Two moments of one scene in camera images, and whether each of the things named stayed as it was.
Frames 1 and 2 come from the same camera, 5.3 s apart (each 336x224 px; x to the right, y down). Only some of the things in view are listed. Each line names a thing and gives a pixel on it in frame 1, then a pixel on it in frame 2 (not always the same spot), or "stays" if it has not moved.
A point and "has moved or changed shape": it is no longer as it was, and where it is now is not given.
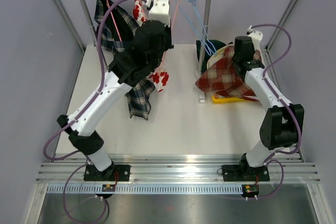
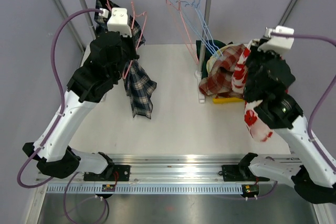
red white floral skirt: x=160 y=79 → x=257 y=129
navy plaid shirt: x=118 y=28 stays
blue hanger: x=199 y=22 → x=205 y=22
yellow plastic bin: x=223 y=100 stays
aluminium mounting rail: x=283 y=168 stays
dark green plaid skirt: x=211 y=46 stays
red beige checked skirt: x=221 y=76 has moved or changed shape
